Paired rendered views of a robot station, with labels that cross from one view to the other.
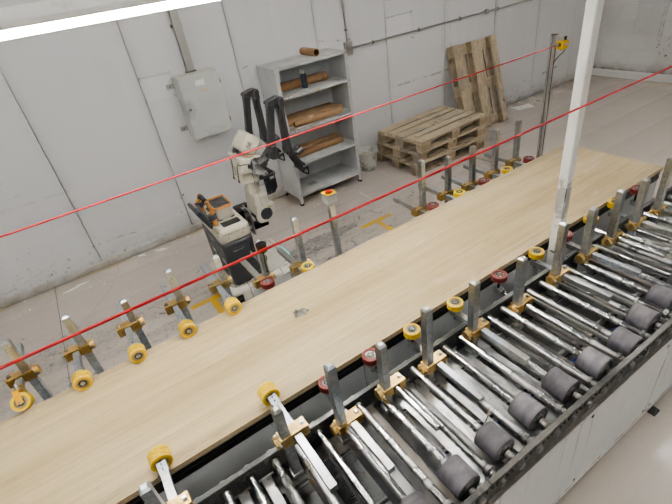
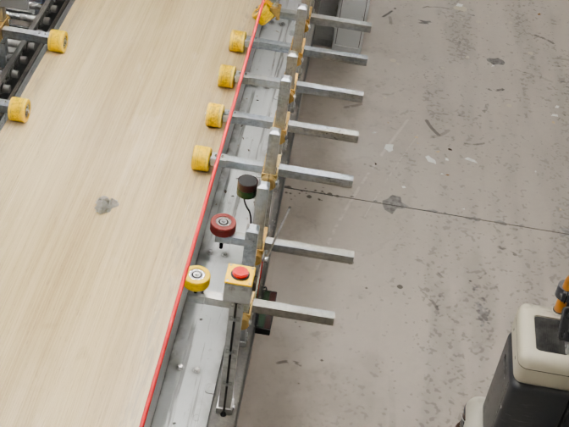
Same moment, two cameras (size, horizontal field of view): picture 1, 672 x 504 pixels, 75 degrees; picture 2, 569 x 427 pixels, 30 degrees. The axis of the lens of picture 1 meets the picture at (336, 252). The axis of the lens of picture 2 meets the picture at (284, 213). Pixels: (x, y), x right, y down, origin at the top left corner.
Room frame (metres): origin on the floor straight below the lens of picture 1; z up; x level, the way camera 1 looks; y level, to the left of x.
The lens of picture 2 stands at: (3.42, -1.64, 3.05)
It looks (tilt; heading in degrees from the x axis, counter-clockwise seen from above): 40 degrees down; 120
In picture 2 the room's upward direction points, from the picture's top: 8 degrees clockwise
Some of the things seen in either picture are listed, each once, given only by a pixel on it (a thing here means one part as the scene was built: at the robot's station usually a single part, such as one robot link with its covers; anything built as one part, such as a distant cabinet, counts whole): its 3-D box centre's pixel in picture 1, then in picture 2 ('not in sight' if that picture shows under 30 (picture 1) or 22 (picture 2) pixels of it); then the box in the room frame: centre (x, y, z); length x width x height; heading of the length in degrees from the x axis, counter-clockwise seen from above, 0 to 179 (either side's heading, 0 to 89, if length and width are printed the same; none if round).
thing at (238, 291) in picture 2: (329, 197); (239, 285); (2.39, -0.02, 1.18); 0.07 x 0.07 x 0.08; 28
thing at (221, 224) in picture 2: (269, 288); (222, 234); (2.03, 0.41, 0.85); 0.08 x 0.08 x 0.11
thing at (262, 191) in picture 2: (266, 274); (256, 243); (2.15, 0.43, 0.87); 0.04 x 0.04 x 0.48; 28
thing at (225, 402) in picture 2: (335, 233); (230, 354); (2.39, -0.02, 0.93); 0.05 x 0.05 x 0.45; 28
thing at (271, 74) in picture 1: (313, 128); not in sight; (5.10, 0.02, 0.78); 0.90 x 0.45 x 1.55; 118
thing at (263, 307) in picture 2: (294, 263); (261, 307); (2.29, 0.27, 0.82); 0.43 x 0.03 x 0.04; 28
